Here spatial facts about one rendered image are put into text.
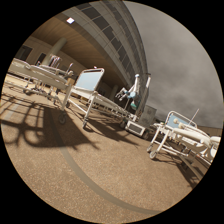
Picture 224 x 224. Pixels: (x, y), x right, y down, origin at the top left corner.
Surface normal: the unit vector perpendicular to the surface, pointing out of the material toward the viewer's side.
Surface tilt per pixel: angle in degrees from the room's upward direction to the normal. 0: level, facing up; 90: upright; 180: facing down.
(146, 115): 90
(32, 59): 90
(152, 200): 0
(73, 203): 0
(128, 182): 0
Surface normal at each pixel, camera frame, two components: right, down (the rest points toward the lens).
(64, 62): 0.78, 0.37
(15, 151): 0.40, -0.91
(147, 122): -0.36, -0.10
